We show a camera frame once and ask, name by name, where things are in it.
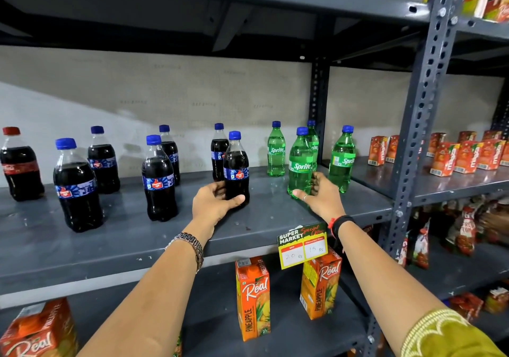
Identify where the person's left hand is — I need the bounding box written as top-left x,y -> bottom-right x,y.
190,181 -> 246,233

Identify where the person's right hand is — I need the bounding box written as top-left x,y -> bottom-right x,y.
292,172 -> 346,224

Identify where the black and red wristband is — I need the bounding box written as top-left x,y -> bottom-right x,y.
328,215 -> 356,251

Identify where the row of dark cola bottles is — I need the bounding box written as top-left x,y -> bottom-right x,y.
53,123 -> 230,233

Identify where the red and green juice carton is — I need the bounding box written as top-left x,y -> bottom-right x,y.
462,0 -> 494,19
483,0 -> 509,23

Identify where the yellow shelf price tag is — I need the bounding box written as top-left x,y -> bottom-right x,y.
277,222 -> 329,271

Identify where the person's right forearm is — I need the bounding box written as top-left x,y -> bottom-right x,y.
337,221 -> 448,357

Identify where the blue-capped dark cola bottle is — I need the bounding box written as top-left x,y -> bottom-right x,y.
223,131 -> 251,208

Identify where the olive green embroidered sleeve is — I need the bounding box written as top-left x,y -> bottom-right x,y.
400,308 -> 506,357

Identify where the person's left forearm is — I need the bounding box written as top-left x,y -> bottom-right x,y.
77,221 -> 213,357

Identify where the red-capped cola bottle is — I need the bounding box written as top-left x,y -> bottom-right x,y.
0,127 -> 45,202

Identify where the orange pineapple juice carton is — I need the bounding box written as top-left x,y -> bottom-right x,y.
235,256 -> 271,342
0,297 -> 79,357
299,247 -> 343,321

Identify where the silver beaded bracelet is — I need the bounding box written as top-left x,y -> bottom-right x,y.
165,232 -> 205,274

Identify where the row of small orange juice cartons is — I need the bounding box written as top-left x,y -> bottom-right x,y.
367,130 -> 509,177

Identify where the grey metal shelving rack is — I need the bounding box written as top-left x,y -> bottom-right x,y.
0,0 -> 509,357

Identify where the green soda bottle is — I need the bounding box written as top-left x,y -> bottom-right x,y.
328,125 -> 356,194
306,120 -> 320,171
287,127 -> 315,199
267,121 -> 286,177

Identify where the pile of red snack packets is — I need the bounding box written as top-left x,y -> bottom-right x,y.
397,196 -> 509,271

